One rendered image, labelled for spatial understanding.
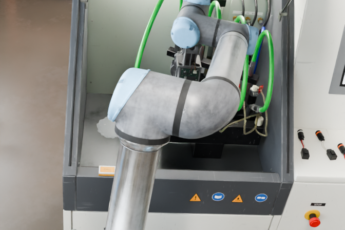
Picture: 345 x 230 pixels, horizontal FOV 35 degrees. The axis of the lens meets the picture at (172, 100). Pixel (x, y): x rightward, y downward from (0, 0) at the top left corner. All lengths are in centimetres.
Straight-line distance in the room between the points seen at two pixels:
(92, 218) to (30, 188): 113
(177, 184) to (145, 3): 63
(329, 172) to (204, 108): 80
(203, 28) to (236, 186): 54
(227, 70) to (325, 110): 75
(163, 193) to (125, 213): 54
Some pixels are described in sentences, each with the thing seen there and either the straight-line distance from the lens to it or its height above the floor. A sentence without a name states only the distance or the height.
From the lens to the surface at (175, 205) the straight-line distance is 173.
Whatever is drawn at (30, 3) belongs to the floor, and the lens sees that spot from 433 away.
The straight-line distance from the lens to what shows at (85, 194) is 169.
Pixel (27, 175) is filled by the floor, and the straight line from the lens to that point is 294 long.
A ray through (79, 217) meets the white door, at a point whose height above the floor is 76.
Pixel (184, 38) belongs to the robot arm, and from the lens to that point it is 139.
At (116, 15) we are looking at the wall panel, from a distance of 191.
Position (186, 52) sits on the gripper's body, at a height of 130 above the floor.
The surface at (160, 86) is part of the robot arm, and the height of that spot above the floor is 151.
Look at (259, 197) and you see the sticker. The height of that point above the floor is 88.
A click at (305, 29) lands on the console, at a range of 173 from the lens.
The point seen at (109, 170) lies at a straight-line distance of 163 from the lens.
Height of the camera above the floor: 215
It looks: 39 degrees down
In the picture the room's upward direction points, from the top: 8 degrees clockwise
